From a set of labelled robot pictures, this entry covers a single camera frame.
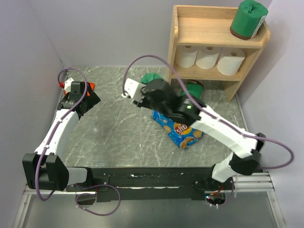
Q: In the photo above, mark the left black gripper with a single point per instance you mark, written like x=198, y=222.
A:
x=92, y=100

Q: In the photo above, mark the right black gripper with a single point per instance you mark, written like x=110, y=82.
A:
x=144, y=103

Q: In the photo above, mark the green roll back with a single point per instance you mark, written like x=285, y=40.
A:
x=149, y=77

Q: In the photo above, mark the white paper towel roll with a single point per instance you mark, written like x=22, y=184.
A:
x=230, y=61
x=185, y=56
x=207, y=57

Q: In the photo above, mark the green paper towel roll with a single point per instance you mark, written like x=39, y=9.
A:
x=248, y=19

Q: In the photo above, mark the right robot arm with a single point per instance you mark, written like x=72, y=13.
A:
x=245, y=146

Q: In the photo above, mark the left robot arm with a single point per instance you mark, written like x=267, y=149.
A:
x=53, y=174

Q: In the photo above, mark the orange razor package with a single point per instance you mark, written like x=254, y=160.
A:
x=90, y=88

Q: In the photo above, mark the blue Lays chips bag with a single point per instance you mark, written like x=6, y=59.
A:
x=182, y=135

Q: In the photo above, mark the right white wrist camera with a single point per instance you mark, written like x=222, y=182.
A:
x=132, y=89

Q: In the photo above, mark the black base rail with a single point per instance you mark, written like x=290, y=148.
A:
x=150, y=183

